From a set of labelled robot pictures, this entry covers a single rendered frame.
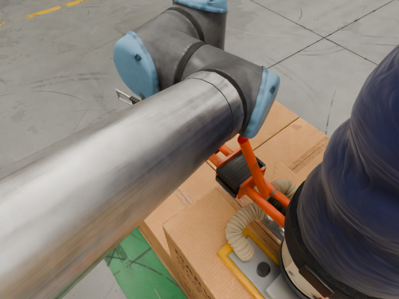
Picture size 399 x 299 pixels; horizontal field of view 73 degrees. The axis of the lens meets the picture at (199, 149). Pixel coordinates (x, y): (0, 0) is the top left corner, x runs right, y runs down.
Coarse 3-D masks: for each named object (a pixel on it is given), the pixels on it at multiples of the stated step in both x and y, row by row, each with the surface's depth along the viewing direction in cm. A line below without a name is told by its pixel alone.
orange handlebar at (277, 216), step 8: (224, 144) 70; (216, 152) 71; (224, 152) 69; (216, 160) 66; (248, 192) 61; (256, 192) 61; (272, 192) 61; (280, 192) 61; (256, 200) 60; (264, 200) 60; (280, 200) 60; (288, 200) 60; (264, 208) 59; (272, 208) 59; (272, 216) 58; (280, 216) 58; (280, 224) 57
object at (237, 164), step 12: (228, 156) 65; (240, 156) 66; (216, 168) 65; (228, 168) 64; (240, 168) 64; (264, 168) 63; (216, 180) 67; (228, 180) 61; (240, 180) 62; (252, 180) 62; (240, 192) 62
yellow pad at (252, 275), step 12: (252, 240) 66; (228, 252) 65; (264, 252) 65; (228, 264) 63; (240, 264) 63; (252, 264) 63; (264, 264) 60; (276, 264) 63; (240, 276) 61; (252, 276) 61; (264, 276) 60; (276, 276) 61; (252, 288) 60; (264, 288) 60
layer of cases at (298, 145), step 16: (272, 112) 153; (288, 112) 153; (272, 128) 145; (288, 128) 145; (304, 128) 145; (256, 144) 139; (272, 144) 139; (288, 144) 139; (304, 144) 139; (320, 144) 139; (208, 160) 132; (288, 160) 132; (304, 160) 132; (320, 160) 132; (192, 176) 127; (208, 176) 127; (304, 176) 127; (176, 192) 122; (192, 192) 122; (160, 208) 117; (176, 208) 117; (144, 224) 120; (160, 224) 113; (160, 240) 109; (160, 256) 141; (176, 272) 116
